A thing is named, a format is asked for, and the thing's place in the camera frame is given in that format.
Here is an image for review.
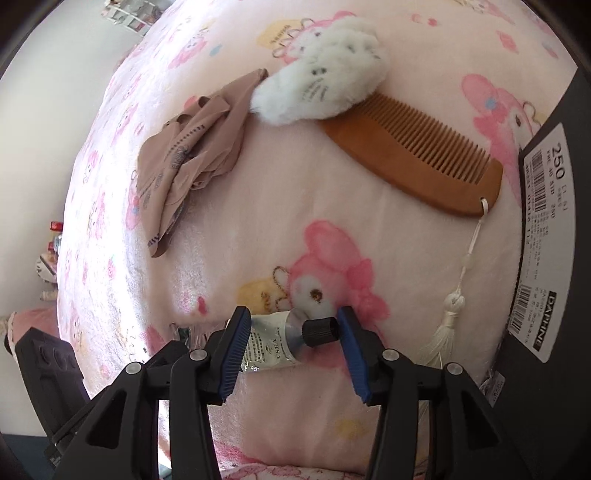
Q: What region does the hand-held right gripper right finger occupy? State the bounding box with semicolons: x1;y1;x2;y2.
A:
336;305;522;480

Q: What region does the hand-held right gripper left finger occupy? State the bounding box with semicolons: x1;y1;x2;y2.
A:
53;306;253;480

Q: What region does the white tube with black cap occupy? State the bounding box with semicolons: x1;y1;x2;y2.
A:
240;311;340;372

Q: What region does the black cardboard box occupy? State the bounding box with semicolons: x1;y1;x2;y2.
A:
480;65;591;462

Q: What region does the small side table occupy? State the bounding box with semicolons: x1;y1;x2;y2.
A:
37;222;63;301

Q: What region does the pink printed plush fabric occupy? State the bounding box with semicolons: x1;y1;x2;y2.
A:
217;462;370;480

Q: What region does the pink printed blanket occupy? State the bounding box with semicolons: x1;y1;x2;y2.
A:
55;0;580;480

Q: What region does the wooden comb with tassel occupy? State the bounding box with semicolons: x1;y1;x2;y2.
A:
318;90;505;370

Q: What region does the beige patterned cloth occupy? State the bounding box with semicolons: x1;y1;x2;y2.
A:
136;68;269;259

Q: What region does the white plush toy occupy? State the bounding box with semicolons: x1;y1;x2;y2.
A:
249;14;389;126

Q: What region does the white wire rack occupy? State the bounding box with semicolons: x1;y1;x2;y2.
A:
104;0;167;28

